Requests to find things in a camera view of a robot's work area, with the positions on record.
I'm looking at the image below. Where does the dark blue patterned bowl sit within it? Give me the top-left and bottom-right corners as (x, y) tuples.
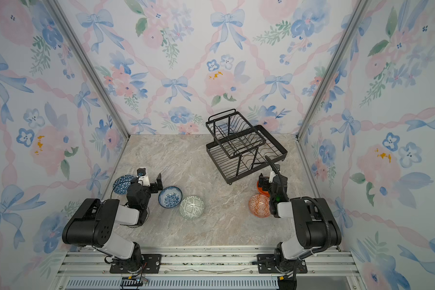
(112, 175), (134, 195)

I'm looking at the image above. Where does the black wire dish rack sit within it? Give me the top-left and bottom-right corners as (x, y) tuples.
(205, 109), (288, 185)

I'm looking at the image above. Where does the brown white patterned bowl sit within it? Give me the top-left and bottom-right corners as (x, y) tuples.
(124, 203), (150, 228)

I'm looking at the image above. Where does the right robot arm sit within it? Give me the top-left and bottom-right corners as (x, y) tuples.
(253, 172), (341, 276)

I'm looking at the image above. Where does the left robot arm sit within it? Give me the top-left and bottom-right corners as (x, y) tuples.
(62, 175), (163, 275)

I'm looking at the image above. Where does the orange bowl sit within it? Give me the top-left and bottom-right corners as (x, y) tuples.
(257, 182), (269, 198)

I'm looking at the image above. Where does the blue floral bowl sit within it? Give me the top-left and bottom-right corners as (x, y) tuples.
(158, 186), (182, 209)

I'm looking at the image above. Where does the red patterned bowl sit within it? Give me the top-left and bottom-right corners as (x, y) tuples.
(248, 194), (271, 218)

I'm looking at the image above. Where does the green patterned bowl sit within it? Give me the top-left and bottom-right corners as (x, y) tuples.
(180, 196), (205, 220)

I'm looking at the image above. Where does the right corner aluminium profile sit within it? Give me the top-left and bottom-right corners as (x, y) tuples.
(296, 0), (370, 141)

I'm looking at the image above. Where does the corner aluminium profile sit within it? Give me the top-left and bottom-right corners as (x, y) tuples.
(296, 0), (370, 141)
(43, 0), (131, 139)

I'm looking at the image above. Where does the left corner aluminium profile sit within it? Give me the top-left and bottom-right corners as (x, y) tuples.
(43, 0), (131, 139)

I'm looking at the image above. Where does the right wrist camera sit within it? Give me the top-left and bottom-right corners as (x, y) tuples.
(268, 170), (277, 183)

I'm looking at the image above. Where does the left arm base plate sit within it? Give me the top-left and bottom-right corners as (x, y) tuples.
(109, 253), (163, 274)

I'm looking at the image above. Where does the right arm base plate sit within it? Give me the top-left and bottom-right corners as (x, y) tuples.
(252, 254), (308, 275)

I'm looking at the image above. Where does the aluminium mounting rail frame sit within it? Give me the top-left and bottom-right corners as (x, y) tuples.
(50, 246), (366, 290)

